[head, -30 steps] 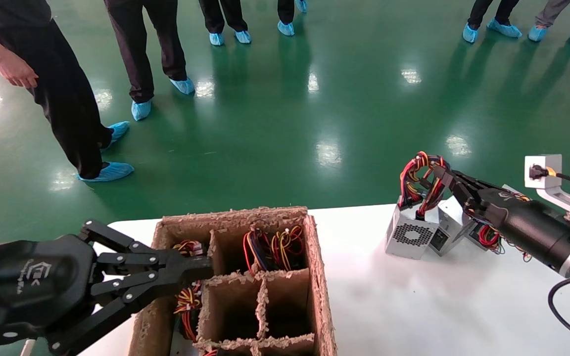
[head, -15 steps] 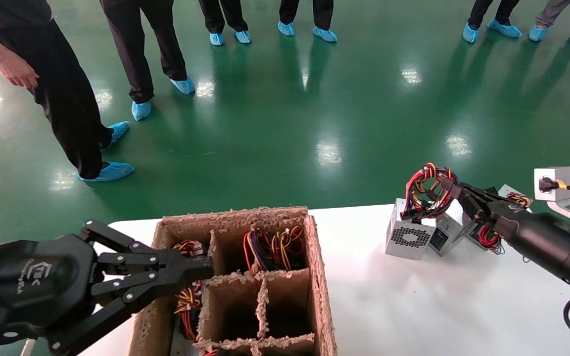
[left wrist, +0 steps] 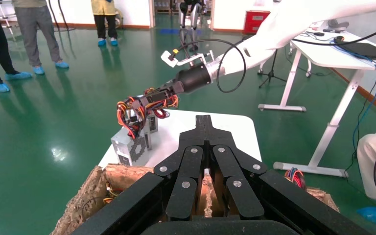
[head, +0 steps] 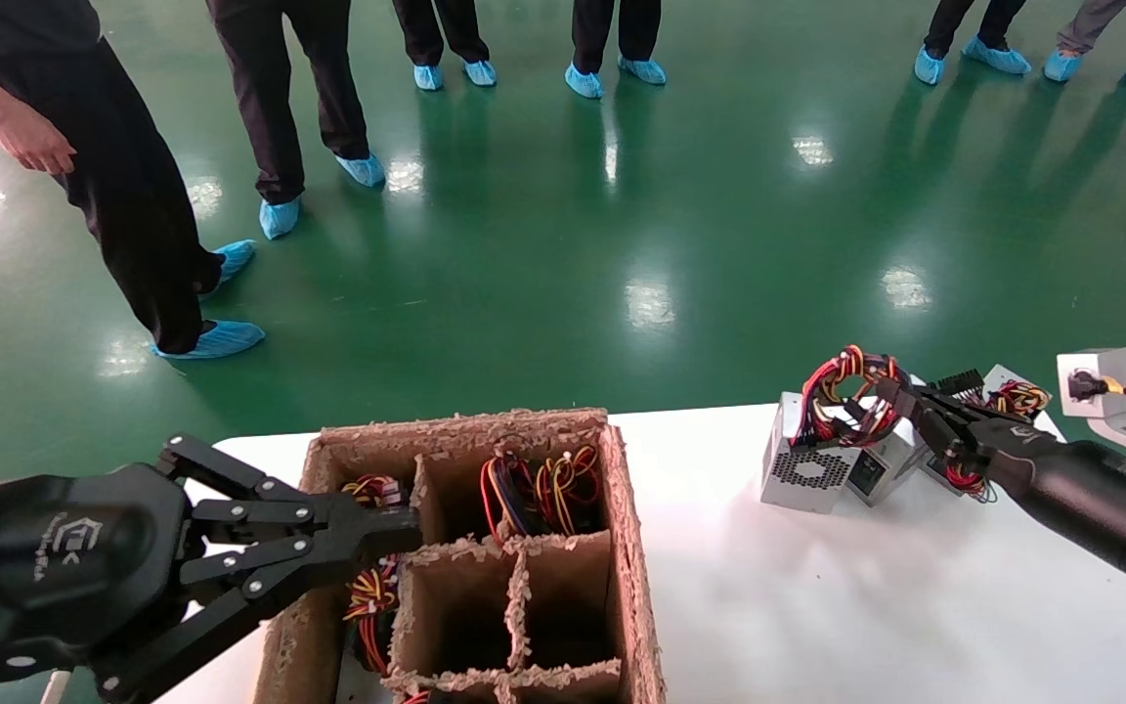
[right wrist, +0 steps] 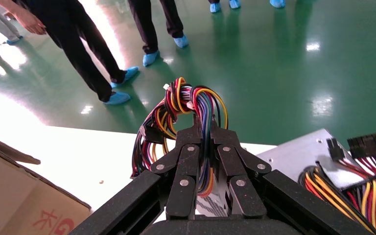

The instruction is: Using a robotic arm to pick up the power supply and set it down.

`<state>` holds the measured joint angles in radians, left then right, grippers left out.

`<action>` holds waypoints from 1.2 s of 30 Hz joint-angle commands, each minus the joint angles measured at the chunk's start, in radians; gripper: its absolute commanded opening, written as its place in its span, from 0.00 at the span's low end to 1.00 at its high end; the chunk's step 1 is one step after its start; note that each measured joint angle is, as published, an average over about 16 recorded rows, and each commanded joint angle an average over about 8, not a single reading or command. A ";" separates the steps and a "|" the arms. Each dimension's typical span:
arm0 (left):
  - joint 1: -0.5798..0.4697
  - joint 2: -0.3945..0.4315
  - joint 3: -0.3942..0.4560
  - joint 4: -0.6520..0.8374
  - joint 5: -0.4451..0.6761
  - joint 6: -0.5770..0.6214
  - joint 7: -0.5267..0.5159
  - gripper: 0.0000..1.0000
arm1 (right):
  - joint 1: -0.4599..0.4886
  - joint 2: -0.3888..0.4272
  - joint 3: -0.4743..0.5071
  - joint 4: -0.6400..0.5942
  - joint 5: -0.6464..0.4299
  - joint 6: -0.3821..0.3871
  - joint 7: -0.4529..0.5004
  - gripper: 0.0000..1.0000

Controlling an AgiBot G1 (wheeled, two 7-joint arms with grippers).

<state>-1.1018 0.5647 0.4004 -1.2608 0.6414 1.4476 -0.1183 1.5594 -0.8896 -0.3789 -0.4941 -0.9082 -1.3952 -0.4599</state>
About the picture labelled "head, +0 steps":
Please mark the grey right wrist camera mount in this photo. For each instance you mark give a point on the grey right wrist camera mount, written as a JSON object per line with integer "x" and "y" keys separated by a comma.
{"x": 1101, "y": 367}

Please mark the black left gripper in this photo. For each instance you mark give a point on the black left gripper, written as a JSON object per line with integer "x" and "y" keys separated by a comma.
{"x": 64, "y": 557}

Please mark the blue shoe cover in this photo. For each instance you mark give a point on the blue shoe cover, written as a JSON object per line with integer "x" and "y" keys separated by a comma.
{"x": 280, "y": 217}
{"x": 643, "y": 69}
{"x": 428, "y": 77}
{"x": 221, "y": 339}
{"x": 584, "y": 81}
{"x": 929, "y": 66}
{"x": 1061, "y": 66}
{"x": 234, "y": 259}
{"x": 480, "y": 72}
{"x": 998, "y": 57}
{"x": 363, "y": 169}

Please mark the person in black trousers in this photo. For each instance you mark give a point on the person in black trousers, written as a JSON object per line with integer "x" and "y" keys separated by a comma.
{"x": 123, "y": 196}
{"x": 426, "y": 29}
{"x": 944, "y": 24}
{"x": 280, "y": 98}
{"x": 592, "y": 29}

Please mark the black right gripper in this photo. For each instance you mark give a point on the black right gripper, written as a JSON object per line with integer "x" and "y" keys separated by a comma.
{"x": 1081, "y": 499}

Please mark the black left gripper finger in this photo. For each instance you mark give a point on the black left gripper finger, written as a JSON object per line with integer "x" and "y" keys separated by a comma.
{"x": 368, "y": 521}

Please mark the brown cardboard divider box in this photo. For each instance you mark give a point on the brown cardboard divider box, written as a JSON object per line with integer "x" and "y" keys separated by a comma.
{"x": 455, "y": 606}

